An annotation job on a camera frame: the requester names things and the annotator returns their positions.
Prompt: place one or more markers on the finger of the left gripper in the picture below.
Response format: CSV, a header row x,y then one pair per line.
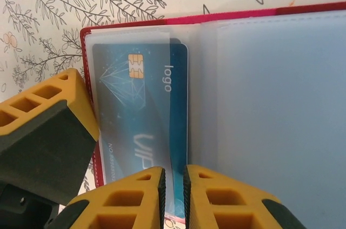
x,y
40,145

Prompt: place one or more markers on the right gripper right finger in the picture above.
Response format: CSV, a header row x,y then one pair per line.
x,y
194,199

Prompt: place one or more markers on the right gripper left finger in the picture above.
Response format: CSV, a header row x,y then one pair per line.
x,y
148,185

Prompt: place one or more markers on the blue VIP logo card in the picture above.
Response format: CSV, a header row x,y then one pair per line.
x,y
178,91

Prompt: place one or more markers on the red card holder wallet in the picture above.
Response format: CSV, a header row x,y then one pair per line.
x,y
270,104

